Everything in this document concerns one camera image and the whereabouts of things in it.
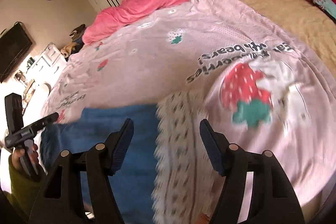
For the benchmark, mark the black wall television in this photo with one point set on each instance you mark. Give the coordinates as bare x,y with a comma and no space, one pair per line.
15,43

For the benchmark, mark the person left hand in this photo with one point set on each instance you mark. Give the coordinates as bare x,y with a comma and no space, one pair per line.
20,152

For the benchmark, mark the white drawer dresser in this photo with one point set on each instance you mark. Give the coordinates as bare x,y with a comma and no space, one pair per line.
46,68

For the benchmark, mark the pink strawberry print quilt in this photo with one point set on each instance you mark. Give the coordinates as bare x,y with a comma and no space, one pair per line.
262,86

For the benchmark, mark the green sleeve left forearm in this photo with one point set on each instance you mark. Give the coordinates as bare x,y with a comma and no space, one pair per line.
24,190

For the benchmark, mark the folded clothes stack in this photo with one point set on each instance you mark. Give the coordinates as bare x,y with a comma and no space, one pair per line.
76,43

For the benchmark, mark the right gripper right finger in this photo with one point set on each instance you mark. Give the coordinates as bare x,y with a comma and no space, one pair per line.
273,198

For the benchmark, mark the beige bed sheet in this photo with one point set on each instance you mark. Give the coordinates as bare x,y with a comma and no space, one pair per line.
303,20

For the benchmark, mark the blue denim pants lace hem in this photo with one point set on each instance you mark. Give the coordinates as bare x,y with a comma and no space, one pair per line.
142,164

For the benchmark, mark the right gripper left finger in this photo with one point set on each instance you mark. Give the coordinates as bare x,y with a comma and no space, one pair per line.
60,198

